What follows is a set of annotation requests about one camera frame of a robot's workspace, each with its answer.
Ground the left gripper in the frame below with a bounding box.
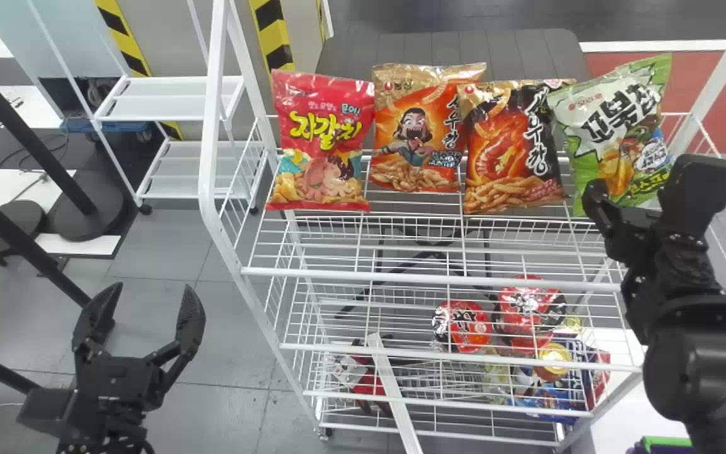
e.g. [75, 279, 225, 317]
[71, 281, 207, 414]

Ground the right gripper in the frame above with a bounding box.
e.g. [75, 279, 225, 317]
[581, 178, 667, 267]

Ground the green snack packet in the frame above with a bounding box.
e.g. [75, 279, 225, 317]
[546, 53, 677, 219]

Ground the red and black snack packet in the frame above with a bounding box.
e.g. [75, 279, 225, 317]
[460, 78, 577, 217]

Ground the red noodle cup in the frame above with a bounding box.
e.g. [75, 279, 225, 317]
[430, 299, 494, 355]
[494, 274, 569, 355]

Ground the yellow can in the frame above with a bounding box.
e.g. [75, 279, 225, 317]
[534, 343, 574, 383]

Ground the orange snack packet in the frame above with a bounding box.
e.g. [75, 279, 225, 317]
[367, 61, 488, 194]

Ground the blue snack packet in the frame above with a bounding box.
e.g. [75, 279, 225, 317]
[507, 339, 612, 424]

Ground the white shelf trolley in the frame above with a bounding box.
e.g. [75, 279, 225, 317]
[23, 0, 270, 216]

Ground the red and white snack packet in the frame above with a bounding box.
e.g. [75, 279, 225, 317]
[330, 339, 396, 418]

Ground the green basket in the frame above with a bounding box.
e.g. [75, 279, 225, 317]
[640, 435, 696, 451]

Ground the black post on round foot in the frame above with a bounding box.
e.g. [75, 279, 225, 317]
[0, 43, 129, 244]
[0, 174, 94, 310]

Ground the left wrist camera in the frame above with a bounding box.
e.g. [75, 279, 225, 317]
[16, 386, 86, 437]

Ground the white wire rack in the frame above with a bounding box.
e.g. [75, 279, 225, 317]
[197, 0, 726, 454]

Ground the yellow and black striped post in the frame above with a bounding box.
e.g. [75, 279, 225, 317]
[93, 0, 183, 142]
[249, 0, 296, 78]

